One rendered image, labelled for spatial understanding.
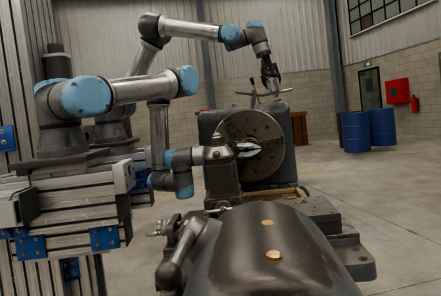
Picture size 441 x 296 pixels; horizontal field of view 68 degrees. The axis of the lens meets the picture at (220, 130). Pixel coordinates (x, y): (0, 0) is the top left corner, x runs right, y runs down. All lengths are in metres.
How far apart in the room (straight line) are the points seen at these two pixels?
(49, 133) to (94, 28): 10.98
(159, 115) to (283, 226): 1.12
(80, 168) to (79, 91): 0.24
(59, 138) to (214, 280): 0.92
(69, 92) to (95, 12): 11.26
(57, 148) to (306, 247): 0.92
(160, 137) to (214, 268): 1.13
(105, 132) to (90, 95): 0.59
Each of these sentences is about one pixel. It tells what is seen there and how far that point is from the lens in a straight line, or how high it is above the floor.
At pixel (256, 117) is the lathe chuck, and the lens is 1.40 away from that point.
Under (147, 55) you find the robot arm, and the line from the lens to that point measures 1.65.
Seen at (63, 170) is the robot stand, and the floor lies 1.12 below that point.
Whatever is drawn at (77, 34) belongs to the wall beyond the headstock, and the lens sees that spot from 12.10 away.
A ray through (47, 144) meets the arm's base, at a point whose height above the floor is 1.20.
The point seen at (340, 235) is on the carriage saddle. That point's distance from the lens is 0.83.
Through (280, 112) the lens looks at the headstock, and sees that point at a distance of 1.56.
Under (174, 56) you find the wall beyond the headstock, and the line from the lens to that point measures 11.64.
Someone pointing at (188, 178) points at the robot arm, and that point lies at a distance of 1.25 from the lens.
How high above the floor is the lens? 1.23
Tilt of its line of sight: 3 degrees down
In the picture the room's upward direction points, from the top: 7 degrees counter-clockwise
